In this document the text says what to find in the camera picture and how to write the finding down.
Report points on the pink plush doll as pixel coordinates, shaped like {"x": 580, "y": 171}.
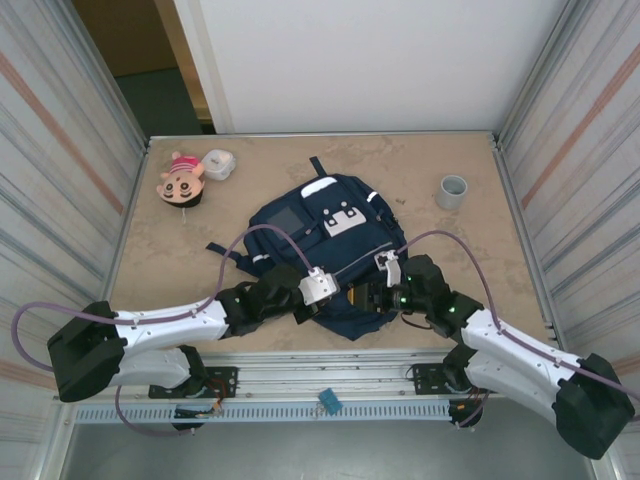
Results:
{"x": 180, "y": 187}

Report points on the brown wooden door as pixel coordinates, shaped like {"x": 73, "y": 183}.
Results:
{"x": 130, "y": 35}

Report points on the navy blue backpack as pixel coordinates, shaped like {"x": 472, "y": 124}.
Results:
{"x": 345, "y": 250}

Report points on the white plastic case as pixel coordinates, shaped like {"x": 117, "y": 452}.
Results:
{"x": 217, "y": 165}

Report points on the white partition panel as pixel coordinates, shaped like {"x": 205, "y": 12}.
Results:
{"x": 375, "y": 65}

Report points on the blue binder clip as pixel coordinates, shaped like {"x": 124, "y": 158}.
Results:
{"x": 329, "y": 399}

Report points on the aluminium rail frame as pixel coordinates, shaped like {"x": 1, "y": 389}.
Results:
{"x": 320, "y": 372}

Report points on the grey cup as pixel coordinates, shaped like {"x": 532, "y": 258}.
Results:
{"x": 451, "y": 195}

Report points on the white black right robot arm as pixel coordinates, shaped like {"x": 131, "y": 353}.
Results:
{"x": 520, "y": 345}

